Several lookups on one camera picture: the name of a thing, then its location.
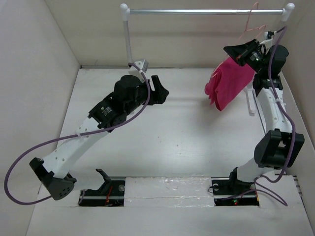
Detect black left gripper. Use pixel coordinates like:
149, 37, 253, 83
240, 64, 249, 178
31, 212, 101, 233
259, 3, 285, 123
125, 76, 168, 116

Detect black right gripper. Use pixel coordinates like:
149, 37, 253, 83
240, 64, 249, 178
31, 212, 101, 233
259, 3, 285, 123
223, 38, 267, 74

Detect pink wire hanger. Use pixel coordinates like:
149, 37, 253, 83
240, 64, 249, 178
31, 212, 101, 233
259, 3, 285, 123
211, 1, 268, 79

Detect pink trousers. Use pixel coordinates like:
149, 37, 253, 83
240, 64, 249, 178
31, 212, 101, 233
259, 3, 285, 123
204, 57, 255, 111

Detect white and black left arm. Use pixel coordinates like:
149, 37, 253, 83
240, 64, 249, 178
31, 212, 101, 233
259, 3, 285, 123
30, 75, 169, 201

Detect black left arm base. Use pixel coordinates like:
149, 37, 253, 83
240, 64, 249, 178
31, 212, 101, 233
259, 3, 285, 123
78, 169, 126, 207

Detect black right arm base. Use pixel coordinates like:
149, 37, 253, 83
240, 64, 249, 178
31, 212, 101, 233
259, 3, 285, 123
208, 177, 259, 207

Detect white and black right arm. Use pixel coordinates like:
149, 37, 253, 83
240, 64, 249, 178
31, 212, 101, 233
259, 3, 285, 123
224, 39, 305, 195

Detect white clothes rack with rail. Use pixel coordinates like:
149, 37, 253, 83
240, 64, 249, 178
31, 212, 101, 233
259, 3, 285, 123
120, 2, 295, 116

